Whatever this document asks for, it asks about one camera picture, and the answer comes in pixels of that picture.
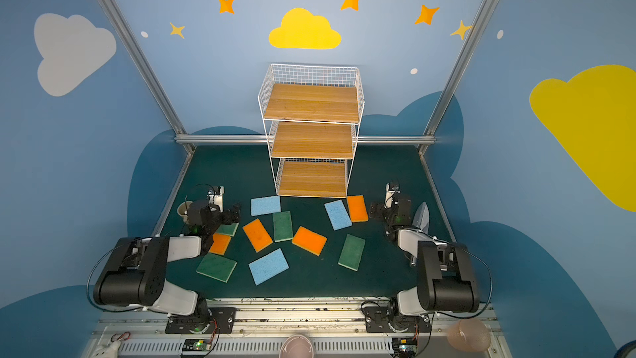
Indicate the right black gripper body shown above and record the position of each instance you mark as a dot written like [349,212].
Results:
[384,211]

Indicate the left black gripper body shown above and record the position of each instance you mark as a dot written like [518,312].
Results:
[227,215]

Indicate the orange sponge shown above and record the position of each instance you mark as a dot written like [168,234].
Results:
[357,209]
[257,235]
[310,241]
[220,244]

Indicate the green sponge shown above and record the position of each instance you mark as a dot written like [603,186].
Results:
[216,267]
[351,253]
[282,225]
[229,230]

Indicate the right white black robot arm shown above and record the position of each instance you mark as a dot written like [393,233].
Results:
[445,276]

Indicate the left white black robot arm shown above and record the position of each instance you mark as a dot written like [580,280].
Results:
[134,275]

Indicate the blue sponge near shelf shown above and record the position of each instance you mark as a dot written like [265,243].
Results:
[265,205]

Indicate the silver metal scoop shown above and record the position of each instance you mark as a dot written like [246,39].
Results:
[421,219]

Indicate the beige ceramic mug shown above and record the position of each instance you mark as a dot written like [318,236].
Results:
[182,211]

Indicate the blue sponge right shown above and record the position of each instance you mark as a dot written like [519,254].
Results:
[338,215]

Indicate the blue sponge front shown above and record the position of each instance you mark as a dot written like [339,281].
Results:
[268,266]

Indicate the left green circuit board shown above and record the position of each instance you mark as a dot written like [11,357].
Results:
[195,346]

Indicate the green circuit board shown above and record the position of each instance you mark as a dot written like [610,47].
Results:
[195,346]
[404,348]

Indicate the right green circuit board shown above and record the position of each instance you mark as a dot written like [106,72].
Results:
[404,348]

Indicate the translucent pink cup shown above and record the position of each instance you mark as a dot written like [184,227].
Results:
[469,335]

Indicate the pink bowl front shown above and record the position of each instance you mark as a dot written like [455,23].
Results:
[297,346]

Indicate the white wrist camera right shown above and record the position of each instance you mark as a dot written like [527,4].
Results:
[390,190]

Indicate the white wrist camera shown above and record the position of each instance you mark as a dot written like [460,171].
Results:
[390,190]
[216,198]

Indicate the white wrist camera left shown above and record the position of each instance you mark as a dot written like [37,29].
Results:
[216,198]

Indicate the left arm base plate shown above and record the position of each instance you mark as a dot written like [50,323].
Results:
[219,320]

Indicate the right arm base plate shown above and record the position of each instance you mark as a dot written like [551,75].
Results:
[379,319]

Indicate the white wire wooden shelf rack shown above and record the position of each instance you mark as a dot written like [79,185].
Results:
[311,118]

